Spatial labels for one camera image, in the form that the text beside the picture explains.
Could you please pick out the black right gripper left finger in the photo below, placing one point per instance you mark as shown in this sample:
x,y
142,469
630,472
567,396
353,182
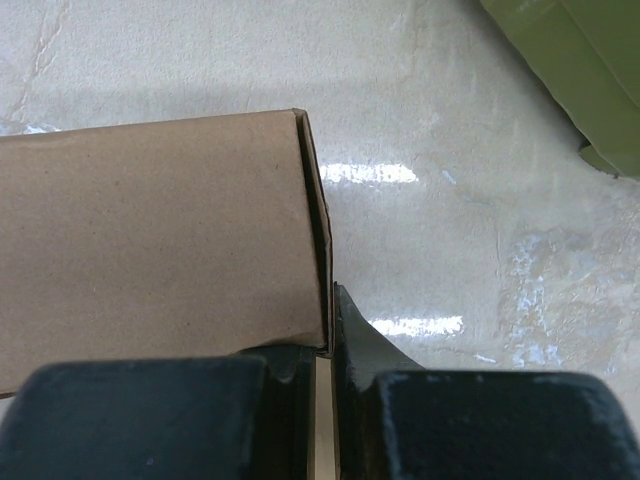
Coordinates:
x,y
244,416

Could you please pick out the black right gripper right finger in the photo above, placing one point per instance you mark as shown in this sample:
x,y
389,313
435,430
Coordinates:
x,y
396,419

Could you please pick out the brown cardboard paper box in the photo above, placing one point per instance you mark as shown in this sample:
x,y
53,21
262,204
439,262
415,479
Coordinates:
x,y
186,239

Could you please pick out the green plastic tub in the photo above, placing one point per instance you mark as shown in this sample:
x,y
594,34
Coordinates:
x,y
586,53

